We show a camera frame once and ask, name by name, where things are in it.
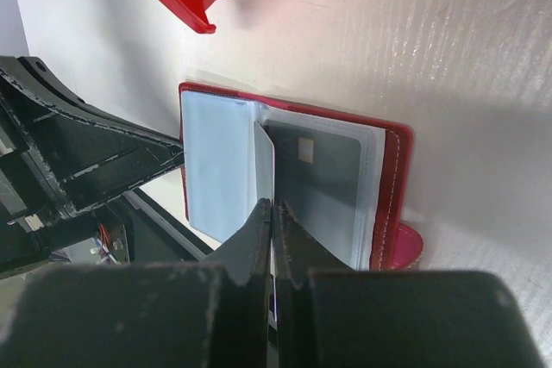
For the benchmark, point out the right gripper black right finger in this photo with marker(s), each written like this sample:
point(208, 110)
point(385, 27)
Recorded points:
point(330, 315)

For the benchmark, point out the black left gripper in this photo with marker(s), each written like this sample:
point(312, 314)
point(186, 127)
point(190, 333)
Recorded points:
point(62, 157)

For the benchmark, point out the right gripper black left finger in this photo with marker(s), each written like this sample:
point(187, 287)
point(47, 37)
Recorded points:
point(210, 313)

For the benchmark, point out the red leather card holder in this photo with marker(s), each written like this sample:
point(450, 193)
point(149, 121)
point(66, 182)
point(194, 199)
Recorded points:
point(229, 165)

